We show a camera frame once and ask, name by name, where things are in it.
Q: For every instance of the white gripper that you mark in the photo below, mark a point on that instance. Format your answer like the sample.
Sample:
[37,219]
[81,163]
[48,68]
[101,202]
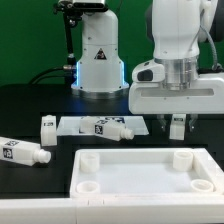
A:
[204,96]

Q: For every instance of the white desk top tray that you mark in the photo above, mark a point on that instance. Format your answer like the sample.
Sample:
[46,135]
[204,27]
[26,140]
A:
[145,172]

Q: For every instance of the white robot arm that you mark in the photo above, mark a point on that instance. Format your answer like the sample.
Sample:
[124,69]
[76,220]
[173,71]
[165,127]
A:
[170,82]

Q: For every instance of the white front fence bar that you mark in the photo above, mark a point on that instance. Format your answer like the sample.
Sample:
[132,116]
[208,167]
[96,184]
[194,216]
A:
[68,211]

